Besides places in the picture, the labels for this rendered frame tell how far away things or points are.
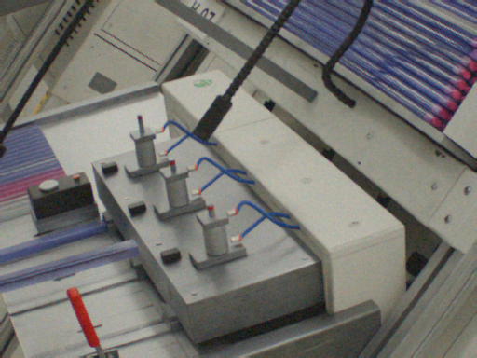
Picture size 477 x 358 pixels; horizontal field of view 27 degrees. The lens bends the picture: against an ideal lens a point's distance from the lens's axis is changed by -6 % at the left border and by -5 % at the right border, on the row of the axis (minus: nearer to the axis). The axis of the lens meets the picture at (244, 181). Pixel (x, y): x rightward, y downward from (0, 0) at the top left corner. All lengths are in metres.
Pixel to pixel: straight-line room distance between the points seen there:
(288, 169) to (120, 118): 0.44
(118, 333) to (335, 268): 0.22
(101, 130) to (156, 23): 0.93
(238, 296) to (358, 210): 0.15
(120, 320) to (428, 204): 0.32
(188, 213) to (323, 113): 0.19
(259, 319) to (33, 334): 0.23
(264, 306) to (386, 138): 0.22
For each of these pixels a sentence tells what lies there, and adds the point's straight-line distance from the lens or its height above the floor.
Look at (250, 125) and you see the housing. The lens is 1.19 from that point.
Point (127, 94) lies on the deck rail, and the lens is 1.53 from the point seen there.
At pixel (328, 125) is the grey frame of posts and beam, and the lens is 1.13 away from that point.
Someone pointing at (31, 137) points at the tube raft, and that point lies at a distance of 1.45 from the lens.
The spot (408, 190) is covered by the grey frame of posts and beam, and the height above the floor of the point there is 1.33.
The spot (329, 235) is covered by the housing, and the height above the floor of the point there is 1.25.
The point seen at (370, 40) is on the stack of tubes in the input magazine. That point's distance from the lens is 1.10.
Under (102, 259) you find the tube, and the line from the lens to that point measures 0.94.
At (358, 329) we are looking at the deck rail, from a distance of 0.97.
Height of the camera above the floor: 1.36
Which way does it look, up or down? 7 degrees down
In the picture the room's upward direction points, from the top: 35 degrees clockwise
